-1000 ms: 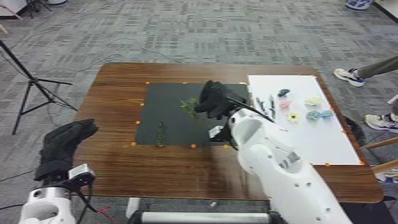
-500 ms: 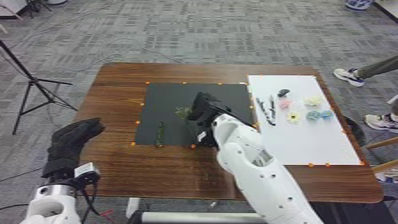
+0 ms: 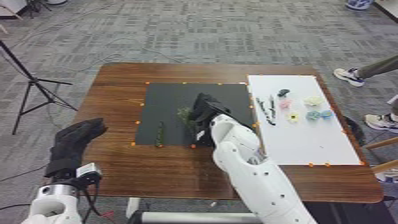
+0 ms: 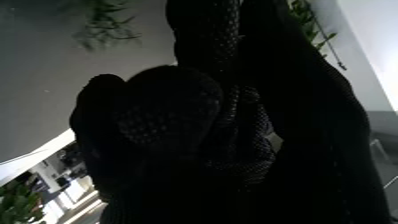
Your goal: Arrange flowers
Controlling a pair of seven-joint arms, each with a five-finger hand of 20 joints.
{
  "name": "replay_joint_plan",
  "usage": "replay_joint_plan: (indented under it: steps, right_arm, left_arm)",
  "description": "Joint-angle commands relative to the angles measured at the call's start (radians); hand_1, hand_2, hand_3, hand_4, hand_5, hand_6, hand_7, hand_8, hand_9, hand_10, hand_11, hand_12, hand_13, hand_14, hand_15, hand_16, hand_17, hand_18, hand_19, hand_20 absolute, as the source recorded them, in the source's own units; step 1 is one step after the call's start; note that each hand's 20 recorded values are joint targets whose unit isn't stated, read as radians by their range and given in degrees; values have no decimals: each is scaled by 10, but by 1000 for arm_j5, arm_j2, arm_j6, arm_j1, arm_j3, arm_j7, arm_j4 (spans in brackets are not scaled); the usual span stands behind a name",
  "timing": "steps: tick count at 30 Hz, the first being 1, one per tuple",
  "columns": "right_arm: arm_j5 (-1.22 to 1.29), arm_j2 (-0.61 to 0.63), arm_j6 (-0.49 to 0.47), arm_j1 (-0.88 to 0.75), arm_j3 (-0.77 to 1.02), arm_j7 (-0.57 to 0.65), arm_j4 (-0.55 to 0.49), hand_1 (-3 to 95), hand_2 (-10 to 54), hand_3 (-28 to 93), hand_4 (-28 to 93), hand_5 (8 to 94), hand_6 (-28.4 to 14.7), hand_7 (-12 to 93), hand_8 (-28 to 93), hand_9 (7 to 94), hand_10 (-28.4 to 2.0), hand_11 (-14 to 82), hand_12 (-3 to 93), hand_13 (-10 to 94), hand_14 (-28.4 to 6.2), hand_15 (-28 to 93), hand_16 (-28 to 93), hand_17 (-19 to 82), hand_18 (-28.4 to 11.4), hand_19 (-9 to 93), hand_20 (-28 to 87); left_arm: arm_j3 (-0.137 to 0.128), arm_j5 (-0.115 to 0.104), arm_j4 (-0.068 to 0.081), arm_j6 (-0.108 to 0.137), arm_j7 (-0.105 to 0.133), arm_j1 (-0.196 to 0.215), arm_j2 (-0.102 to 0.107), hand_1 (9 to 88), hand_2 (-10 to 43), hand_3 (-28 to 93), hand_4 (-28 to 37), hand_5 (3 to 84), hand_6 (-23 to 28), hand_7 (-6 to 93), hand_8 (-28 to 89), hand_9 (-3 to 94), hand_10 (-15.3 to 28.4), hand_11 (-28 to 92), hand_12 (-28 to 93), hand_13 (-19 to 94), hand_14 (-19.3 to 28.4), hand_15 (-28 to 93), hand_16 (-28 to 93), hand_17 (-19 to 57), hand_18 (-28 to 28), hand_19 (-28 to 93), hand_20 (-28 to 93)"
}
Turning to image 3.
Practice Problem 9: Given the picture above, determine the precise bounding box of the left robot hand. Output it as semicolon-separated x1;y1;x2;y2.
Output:
43;117;111;180

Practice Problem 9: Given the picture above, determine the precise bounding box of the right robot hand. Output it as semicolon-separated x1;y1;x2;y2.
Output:
187;92;239;135

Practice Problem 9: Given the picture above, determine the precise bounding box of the dark mat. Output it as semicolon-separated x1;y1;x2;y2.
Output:
134;82;260;147

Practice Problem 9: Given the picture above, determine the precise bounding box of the pink flower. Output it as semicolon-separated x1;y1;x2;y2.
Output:
278;98;296;110

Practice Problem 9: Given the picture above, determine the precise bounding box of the yellow flower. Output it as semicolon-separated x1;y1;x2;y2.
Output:
287;112;303;124

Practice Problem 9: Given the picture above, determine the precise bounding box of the black tripod stand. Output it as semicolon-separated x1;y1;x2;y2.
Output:
0;39;81;136

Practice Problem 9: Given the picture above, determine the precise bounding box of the blue flower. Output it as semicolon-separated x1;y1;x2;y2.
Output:
319;109;336;120
304;110;322;122

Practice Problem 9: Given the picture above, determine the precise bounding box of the white flower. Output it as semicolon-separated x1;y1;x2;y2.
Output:
304;96;328;108

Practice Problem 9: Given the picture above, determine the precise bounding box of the white sheet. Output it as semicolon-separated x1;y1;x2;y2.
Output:
246;74;365;166

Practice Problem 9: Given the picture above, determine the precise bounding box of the pale grey bar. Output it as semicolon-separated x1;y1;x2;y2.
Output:
141;211;264;224

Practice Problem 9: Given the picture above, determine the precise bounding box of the person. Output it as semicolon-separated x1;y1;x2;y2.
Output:
333;54;398;135

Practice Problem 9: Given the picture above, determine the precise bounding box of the wooden chair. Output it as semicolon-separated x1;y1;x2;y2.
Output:
363;136;398;175

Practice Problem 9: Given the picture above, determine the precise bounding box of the blue white ceramic jar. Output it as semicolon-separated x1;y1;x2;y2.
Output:
345;0;377;11

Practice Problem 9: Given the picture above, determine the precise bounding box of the black cable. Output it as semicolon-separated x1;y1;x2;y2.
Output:
79;181;105;224

